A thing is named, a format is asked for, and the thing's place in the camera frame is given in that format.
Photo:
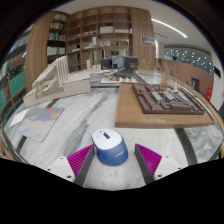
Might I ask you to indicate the dark bookshelf with white books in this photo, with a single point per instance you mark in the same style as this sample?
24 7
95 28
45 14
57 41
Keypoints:
56 36

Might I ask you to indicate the small wall sign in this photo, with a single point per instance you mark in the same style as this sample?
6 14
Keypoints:
147 40

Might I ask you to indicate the wooden shelf unit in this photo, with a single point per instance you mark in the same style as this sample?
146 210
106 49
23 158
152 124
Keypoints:
110 33

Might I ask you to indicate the long ceiling light strip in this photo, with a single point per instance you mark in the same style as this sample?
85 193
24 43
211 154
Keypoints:
170 27

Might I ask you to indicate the brown model on wooden board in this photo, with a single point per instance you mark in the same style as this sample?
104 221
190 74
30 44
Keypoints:
133 115

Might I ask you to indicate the dark grey house model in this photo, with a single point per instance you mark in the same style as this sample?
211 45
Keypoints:
123 63

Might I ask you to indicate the red wall sign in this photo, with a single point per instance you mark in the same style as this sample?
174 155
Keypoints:
209 94

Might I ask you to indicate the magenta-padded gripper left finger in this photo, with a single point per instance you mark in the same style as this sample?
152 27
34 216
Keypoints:
61 166

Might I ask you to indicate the flat white site model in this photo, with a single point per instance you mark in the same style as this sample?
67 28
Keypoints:
113 80

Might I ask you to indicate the group of small ceiling lights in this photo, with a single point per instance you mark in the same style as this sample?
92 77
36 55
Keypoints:
190 58

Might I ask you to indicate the pastel printed mouse pad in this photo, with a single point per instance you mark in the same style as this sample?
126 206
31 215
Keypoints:
40 125

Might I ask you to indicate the white architectural model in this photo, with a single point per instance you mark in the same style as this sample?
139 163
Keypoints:
73 85

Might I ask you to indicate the white and blue computer mouse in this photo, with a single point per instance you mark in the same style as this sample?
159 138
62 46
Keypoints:
110 148

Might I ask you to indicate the bookshelf with colourful books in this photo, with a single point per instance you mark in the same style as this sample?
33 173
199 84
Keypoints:
13 76

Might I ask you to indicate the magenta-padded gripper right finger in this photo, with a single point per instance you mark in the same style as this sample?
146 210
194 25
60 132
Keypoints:
166 164

